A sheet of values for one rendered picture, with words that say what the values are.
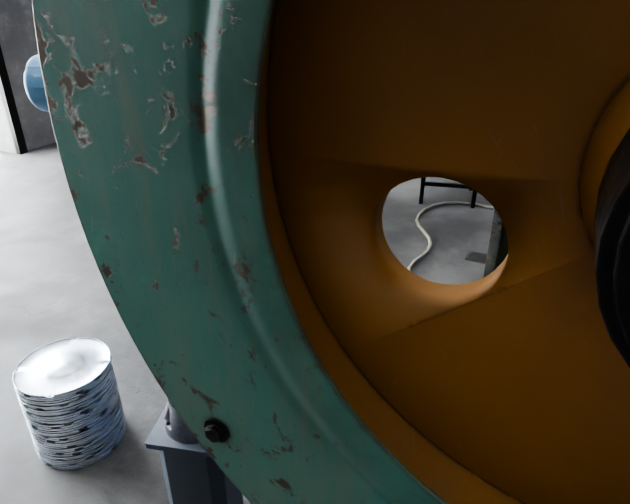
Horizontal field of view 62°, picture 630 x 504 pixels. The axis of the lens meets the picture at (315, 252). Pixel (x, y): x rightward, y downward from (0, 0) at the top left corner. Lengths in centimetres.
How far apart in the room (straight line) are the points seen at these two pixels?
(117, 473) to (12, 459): 37
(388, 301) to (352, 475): 13
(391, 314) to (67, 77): 27
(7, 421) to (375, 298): 199
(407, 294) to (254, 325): 11
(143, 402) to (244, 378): 178
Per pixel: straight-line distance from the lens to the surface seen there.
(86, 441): 193
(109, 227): 40
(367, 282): 39
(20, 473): 207
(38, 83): 78
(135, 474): 193
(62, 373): 187
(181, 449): 134
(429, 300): 38
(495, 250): 249
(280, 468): 44
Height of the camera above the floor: 142
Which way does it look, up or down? 27 degrees down
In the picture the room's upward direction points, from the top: straight up
